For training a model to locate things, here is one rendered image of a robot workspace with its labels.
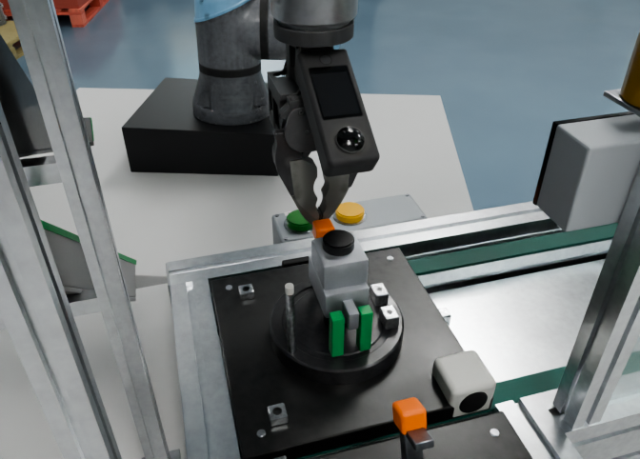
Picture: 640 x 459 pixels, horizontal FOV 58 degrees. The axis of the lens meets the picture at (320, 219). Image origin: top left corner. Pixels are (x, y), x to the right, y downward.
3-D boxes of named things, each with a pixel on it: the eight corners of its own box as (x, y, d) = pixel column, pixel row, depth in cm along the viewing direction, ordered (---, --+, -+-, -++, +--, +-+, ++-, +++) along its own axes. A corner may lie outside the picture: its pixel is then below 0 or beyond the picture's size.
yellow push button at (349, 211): (331, 214, 82) (331, 203, 81) (358, 210, 83) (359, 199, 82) (340, 230, 79) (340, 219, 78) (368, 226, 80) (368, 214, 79)
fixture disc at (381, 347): (259, 300, 65) (258, 287, 64) (375, 278, 68) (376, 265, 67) (287, 399, 54) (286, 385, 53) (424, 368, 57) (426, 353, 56)
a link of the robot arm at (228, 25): (202, 50, 113) (195, -24, 106) (270, 51, 113) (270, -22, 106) (192, 69, 103) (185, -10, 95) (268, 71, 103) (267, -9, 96)
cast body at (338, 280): (308, 277, 60) (307, 222, 56) (348, 269, 61) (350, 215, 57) (330, 334, 54) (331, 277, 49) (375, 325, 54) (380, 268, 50)
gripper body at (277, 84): (336, 117, 62) (338, 2, 55) (362, 153, 56) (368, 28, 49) (267, 125, 61) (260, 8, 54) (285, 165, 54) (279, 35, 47)
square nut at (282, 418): (267, 412, 53) (267, 406, 52) (284, 409, 53) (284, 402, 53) (270, 427, 52) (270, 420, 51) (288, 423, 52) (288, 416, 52)
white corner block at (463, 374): (428, 384, 58) (432, 356, 56) (469, 373, 59) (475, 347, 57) (449, 422, 55) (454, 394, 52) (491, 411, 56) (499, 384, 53)
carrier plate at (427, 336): (211, 292, 69) (210, 278, 68) (397, 258, 75) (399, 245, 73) (244, 472, 50) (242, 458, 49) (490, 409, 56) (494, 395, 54)
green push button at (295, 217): (284, 222, 81) (283, 210, 80) (311, 218, 82) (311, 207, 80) (290, 239, 78) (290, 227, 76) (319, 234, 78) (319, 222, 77)
